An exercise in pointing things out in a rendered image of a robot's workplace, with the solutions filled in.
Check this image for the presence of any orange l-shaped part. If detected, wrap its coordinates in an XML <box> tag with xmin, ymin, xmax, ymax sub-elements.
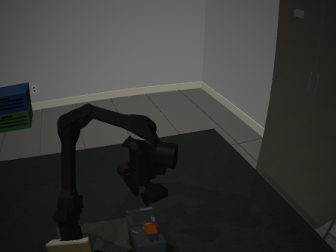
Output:
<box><xmin>143</xmin><ymin>222</ymin><xmax>157</xmax><ymax>235</ymax></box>

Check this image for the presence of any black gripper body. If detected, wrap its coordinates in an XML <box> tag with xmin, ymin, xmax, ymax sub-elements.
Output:
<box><xmin>117</xmin><ymin>161</ymin><xmax>168</xmax><ymax>203</ymax></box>

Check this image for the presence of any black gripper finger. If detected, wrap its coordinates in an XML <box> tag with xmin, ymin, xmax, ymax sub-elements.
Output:
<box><xmin>140</xmin><ymin>192</ymin><xmax>150</xmax><ymax>207</ymax></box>
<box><xmin>122</xmin><ymin>176</ymin><xmax>139</xmax><ymax>197</ymax></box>

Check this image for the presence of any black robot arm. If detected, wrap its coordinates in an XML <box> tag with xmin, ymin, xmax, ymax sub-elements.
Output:
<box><xmin>53</xmin><ymin>104</ymin><xmax>178</xmax><ymax>241</ymax></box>

